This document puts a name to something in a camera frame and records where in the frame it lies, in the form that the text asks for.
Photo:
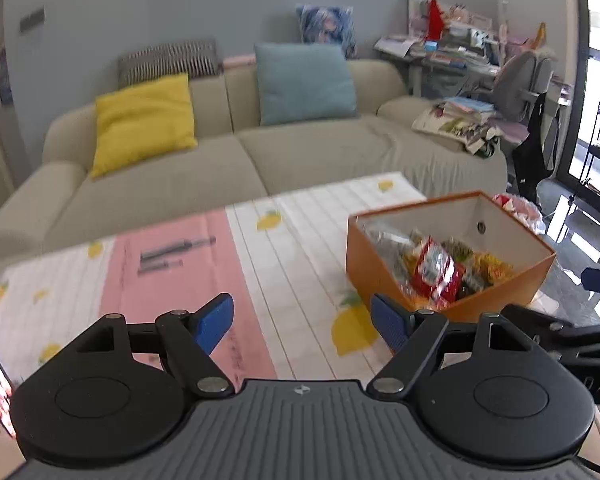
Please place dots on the red snack packet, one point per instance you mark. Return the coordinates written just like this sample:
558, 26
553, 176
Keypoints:
432, 270

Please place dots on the beige sofa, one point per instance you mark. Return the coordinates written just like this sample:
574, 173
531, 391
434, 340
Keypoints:
305, 160

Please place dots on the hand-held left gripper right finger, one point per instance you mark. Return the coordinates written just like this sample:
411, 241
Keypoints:
390, 321

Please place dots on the grey desk chair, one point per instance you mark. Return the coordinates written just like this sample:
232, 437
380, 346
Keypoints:
522, 82

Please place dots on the grey striped pillow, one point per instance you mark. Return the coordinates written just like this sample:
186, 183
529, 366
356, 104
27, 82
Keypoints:
170, 60

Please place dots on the cluttered desk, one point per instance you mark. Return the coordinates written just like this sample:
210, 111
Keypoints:
430, 55

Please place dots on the trash bin with pink bag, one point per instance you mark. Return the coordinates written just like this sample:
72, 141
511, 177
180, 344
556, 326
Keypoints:
522, 212

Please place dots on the orange cardboard box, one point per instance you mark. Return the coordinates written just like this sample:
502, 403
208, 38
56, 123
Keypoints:
375, 275

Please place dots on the pink cushion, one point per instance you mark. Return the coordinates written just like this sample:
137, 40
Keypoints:
237, 60

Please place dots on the pink and white tablecloth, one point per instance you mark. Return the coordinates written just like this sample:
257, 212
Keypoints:
280, 260

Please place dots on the red bag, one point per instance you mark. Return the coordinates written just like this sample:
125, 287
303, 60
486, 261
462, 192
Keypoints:
435, 20

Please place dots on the printed tote bag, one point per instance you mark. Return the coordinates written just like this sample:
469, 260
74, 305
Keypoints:
485, 142

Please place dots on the yellow snack packet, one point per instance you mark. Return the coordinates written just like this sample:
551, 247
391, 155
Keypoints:
492, 266

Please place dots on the yellow pillow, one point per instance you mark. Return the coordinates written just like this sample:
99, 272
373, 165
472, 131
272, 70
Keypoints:
142, 120

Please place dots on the wall poster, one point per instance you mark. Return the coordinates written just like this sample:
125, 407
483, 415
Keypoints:
3, 75

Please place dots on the stack of books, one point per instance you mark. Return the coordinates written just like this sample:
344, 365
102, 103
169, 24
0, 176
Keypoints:
455, 117

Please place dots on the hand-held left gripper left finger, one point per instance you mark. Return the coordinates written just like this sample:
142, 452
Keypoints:
215, 321

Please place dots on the clear packet of dark snacks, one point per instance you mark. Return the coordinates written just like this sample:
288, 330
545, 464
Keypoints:
385, 242

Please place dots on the printed figure pillow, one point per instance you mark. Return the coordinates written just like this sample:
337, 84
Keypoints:
325, 27

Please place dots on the blue pillow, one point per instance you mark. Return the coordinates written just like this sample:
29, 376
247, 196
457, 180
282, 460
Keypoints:
305, 85

